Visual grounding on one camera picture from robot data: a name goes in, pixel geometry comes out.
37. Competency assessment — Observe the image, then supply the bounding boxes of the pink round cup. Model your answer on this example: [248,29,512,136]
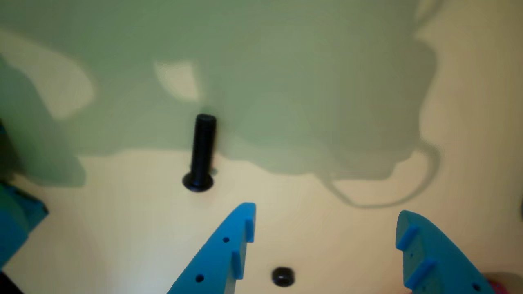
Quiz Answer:
[484,273,523,294]

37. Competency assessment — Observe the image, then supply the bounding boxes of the black hex nut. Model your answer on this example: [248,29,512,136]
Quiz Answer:
[272,267,295,287]

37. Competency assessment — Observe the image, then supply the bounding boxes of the black bolt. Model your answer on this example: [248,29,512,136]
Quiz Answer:
[182,114,217,192]

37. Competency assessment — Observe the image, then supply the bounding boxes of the yellow paper mat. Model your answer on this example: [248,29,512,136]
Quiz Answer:
[0,0,523,294]

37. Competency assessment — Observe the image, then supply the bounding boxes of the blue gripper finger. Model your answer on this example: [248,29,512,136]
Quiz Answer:
[396,210,496,294]
[167,202,257,294]

